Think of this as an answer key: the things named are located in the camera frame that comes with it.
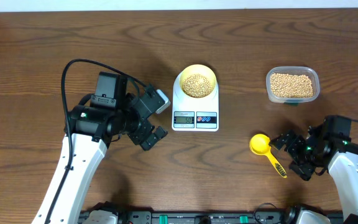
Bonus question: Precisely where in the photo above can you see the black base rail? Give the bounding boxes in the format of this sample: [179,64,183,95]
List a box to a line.
[76,202,344,224]

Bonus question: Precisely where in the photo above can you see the left black cable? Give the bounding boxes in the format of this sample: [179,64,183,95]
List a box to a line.
[44,58,155,224]

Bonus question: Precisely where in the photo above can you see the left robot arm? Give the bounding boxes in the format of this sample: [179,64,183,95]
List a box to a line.
[33,72,170,223]

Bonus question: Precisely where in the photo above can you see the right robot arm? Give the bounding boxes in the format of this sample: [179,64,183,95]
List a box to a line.
[269,115,358,223]

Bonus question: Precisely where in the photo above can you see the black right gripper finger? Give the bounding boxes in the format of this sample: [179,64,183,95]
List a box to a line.
[269,130,297,151]
[289,162,315,181]

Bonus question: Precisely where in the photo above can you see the soybeans in container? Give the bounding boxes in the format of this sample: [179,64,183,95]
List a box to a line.
[270,73,313,98]

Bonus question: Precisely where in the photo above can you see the green tape strip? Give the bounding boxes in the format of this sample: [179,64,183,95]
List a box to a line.
[284,102,299,106]

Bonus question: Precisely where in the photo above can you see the yellow measuring scoop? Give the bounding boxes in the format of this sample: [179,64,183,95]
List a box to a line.
[249,134,287,178]

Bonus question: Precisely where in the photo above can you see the white digital kitchen scale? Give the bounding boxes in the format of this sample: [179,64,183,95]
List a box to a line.
[172,72,219,132]

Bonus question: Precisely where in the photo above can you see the soybeans in bowl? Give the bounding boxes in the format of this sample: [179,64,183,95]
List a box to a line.
[182,74,213,98]

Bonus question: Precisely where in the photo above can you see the clear plastic container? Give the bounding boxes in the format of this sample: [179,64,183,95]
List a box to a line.
[266,66,320,104]

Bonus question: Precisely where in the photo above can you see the yellow plastic bowl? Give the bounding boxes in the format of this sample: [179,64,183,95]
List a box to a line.
[179,64,218,98]

